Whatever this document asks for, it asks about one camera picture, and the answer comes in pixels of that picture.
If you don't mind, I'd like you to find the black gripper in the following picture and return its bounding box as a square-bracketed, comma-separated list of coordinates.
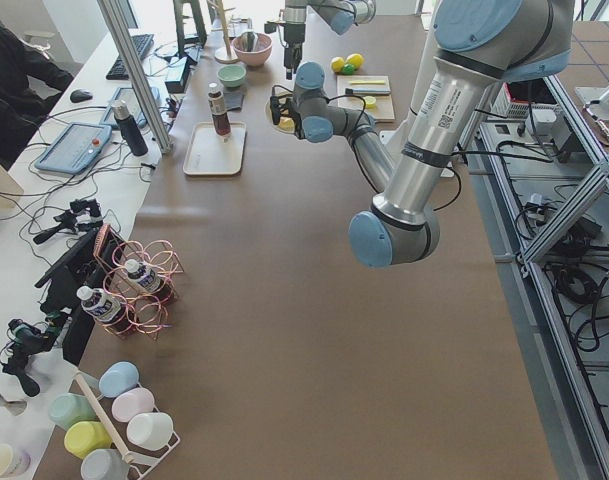
[283, 22, 304, 80]
[269, 94, 304, 139]

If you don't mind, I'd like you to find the glazed twisted donut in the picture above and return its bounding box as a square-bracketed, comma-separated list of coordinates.
[279, 117, 294, 131]

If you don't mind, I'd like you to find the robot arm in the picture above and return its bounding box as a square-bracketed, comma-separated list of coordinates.
[280, 1, 574, 267]
[264, 0, 376, 80]

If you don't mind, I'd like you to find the dark drink bottle on tray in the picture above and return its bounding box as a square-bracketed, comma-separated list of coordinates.
[208, 82, 231, 142]

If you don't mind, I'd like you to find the white serving tray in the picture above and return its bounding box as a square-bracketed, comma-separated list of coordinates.
[182, 121, 246, 176]

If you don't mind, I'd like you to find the grey folded cloth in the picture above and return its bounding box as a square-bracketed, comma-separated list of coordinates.
[223, 90, 245, 111]

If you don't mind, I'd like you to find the pink bowl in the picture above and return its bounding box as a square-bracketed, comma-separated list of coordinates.
[232, 32, 272, 67]

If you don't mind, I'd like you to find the yellow lemon rear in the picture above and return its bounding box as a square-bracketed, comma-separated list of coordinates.
[330, 57, 346, 73]

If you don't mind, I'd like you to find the yellow lemon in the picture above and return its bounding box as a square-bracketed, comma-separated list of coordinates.
[330, 57, 346, 73]
[346, 53, 364, 70]

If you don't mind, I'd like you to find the mint green bowl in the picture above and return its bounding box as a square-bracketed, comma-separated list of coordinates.
[217, 64, 247, 88]

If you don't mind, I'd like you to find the steel ice scoop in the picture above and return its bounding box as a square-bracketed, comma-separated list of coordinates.
[239, 30, 258, 52]

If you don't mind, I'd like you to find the green lime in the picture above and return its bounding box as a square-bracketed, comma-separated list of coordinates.
[342, 64, 357, 75]

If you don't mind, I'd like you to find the yellow knife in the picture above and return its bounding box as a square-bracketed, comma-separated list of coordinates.
[349, 79, 387, 85]

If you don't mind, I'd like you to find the wooden cup tree stand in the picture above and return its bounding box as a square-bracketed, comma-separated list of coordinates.
[207, 0, 239, 65]

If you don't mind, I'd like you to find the yellow lemon front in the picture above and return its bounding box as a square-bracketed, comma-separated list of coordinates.
[346, 53, 364, 70]

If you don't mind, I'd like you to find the halved lemon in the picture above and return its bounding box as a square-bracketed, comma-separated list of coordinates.
[363, 96, 377, 109]

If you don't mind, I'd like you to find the wooden cutting board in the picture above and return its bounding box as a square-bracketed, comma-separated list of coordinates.
[336, 75, 395, 123]

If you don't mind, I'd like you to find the black keyboard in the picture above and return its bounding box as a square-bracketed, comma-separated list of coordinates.
[105, 33, 156, 81]

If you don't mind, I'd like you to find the black thermos flask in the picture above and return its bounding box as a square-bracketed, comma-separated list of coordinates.
[111, 100, 148, 157]

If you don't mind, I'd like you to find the blue teach pendant far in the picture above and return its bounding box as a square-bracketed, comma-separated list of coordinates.
[100, 87, 147, 130]

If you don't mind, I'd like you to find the blue teach pendant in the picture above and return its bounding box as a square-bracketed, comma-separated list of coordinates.
[100, 87, 147, 130]
[35, 122, 112, 175]

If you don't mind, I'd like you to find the black computer mouse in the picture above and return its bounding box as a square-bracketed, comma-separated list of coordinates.
[69, 89, 93, 103]

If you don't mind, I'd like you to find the blue teach pendant near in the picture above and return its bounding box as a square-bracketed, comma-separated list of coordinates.
[35, 122, 112, 175]

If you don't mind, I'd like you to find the bottle in rack upper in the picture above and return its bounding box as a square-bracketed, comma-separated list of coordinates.
[124, 258, 165, 295]

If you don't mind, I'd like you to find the bottle in rack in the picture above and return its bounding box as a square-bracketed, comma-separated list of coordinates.
[76, 285, 131, 333]
[124, 258, 165, 295]

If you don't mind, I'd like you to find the person in black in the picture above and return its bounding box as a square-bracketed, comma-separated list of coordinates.
[0, 25, 74, 170]

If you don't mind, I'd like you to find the bottle in rack lower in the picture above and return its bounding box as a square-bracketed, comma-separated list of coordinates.
[76, 285, 131, 333]

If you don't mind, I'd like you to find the blue cup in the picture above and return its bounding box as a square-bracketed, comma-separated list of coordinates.
[99, 361, 139, 398]

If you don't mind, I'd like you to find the pink cup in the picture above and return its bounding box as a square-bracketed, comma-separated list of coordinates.
[111, 387, 155, 422]

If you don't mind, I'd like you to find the white cup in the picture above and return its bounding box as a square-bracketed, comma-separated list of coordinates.
[126, 412, 174, 451]

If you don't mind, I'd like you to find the green cup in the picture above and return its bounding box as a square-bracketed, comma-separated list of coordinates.
[48, 393, 97, 431]

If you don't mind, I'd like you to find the yellow cup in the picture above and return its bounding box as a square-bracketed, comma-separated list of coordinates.
[64, 421, 112, 459]

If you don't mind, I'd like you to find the grey cup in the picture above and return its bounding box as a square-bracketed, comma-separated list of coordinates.
[80, 449, 129, 480]

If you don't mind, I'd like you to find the copper wire bottle rack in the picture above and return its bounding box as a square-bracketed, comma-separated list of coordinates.
[93, 225, 184, 340]

